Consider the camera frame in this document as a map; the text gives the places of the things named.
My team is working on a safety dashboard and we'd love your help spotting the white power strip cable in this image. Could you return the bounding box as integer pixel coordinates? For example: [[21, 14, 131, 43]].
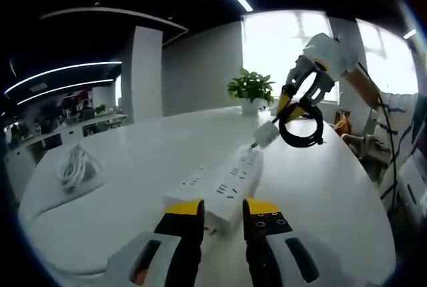
[[57, 143, 105, 195]]

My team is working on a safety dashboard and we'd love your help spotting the white charger adapter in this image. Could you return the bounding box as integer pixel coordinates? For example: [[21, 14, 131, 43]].
[[251, 120, 280, 150]]

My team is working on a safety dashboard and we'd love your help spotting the green potted plant white pot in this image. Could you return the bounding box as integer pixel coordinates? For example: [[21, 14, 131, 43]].
[[226, 67, 276, 118]]

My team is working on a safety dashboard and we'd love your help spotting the row of white office workstations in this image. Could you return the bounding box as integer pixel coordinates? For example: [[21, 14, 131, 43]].
[[5, 112, 129, 158]]

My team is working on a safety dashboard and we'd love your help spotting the black charger cable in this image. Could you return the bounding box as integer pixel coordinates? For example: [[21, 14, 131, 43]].
[[278, 99, 327, 150]]

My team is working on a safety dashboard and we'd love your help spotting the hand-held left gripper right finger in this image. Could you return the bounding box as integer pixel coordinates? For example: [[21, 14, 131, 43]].
[[242, 198, 338, 287]]

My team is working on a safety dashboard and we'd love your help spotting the white desk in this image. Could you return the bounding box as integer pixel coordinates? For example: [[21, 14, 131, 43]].
[[18, 105, 398, 282]]

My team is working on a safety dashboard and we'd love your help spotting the striped white shirt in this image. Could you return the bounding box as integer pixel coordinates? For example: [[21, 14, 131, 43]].
[[376, 91, 427, 210]]

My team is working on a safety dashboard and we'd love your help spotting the white power strip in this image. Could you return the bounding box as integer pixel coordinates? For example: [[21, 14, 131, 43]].
[[163, 144, 265, 232]]

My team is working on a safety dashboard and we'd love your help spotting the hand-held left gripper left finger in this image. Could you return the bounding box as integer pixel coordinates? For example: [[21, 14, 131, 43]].
[[106, 198, 205, 287]]

